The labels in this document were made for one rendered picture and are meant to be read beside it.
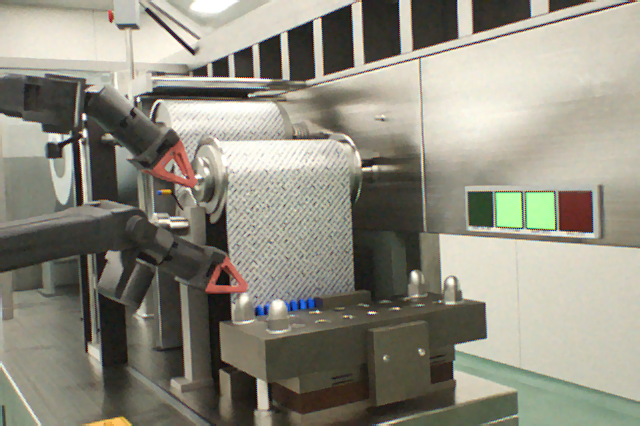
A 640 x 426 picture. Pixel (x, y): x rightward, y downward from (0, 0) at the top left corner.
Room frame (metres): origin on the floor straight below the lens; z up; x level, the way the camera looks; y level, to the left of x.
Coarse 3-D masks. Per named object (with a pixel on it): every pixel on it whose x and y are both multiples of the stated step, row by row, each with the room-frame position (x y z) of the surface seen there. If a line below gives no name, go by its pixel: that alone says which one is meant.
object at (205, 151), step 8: (200, 152) 1.23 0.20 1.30; (208, 152) 1.20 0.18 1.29; (216, 160) 1.18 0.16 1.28; (352, 160) 1.30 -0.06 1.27; (216, 168) 1.18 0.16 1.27; (352, 168) 1.30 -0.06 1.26; (216, 176) 1.18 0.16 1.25; (352, 176) 1.30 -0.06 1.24; (216, 184) 1.18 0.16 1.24; (352, 184) 1.30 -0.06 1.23; (216, 192) 1.18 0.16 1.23; (216, 200) 1.18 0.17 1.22; (208, 208) 1.21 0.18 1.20; (216, 208) 1.19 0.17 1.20
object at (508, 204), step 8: (504, 200) 1.08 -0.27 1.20; (512, 200) 1.06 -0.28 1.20; (520, 200) 1.05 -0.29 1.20; (504, 208) 1.08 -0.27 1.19; (512, 208) 1.06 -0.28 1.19; (520, 208) 1.05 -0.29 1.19; (504, 216) 1.08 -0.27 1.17; (512, 216) 1.06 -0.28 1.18; (520, 216) 1.05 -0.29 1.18; (504, 224) 1.08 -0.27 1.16; (512, 224) 1.07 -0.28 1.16; (520, 224) 1.05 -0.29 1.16
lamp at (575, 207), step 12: (564, 192) 0.98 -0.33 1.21; (576, 192) 0.96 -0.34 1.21; (588, 192) 0.95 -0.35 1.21; (564, 204) 0.98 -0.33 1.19; (576, 204) 0.96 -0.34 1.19; (588, 204) 0.95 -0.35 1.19; (564, 216) 0.98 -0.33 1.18; (576, 216) 0.97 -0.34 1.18; (588, 216) 0.95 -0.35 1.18; (564, 228) 0.98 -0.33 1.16; (576, 228) 0.97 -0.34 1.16; (588, 228) 0.95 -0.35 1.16
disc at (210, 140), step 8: (208, 136) 1.21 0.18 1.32; (200, 144) 1.24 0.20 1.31; (208, 144) 1.21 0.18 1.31; (216, 144) 1.18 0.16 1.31; (216, 152) 1.18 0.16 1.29; (224, 160) 1.16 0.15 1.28; (224, 168) 1.16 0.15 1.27; (224, 176) 1.16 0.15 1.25; (224, 184) 1.16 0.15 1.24; (224, 192) 1.16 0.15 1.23; (224, 200) 1.17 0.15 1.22; (224, 208) 1.17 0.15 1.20; (208, 216) 1.23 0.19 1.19; (216, 216) 1.20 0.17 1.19
